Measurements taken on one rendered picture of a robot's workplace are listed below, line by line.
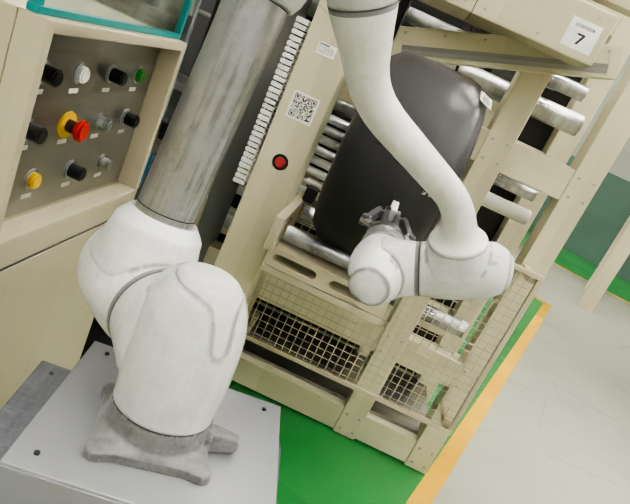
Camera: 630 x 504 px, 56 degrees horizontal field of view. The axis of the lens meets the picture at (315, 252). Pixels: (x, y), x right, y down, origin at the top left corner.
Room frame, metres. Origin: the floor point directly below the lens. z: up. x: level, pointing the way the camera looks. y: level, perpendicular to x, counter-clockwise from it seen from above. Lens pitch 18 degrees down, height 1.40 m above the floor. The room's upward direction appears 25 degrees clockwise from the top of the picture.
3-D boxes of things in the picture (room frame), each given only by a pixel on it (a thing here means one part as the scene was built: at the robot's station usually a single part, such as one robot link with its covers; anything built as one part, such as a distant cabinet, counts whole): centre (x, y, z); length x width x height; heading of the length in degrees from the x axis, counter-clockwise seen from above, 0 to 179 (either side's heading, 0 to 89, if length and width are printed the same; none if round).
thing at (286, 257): (1.57, -0.06, 0.83); 0.36 x 0.09 x 0.06; 89
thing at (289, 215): (1.72, 0.11, 0.90); 0.40 x 0.03 x 0.10; 179
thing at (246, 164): (1.67, 0.28, 1.19); 0.05 x 0.04 x 0.48; 179
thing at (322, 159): (2.10, 0.14, 1.05); 0.20 x 0.15 x 0.30; 89
